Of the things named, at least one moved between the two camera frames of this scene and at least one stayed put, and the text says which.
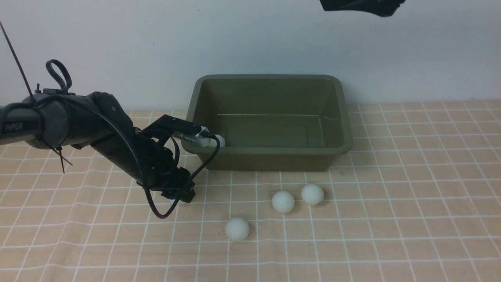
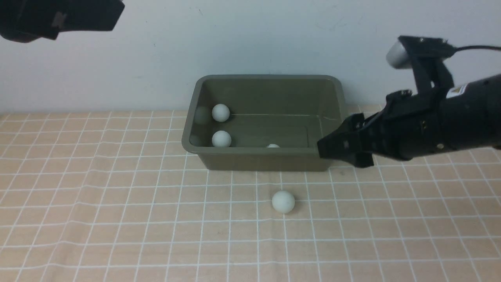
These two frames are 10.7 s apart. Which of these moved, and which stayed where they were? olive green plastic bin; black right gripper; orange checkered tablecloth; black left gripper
Moved: black left gripper; black right gripper
Stayed: olive green plastic bin; orange checkered tablecloth
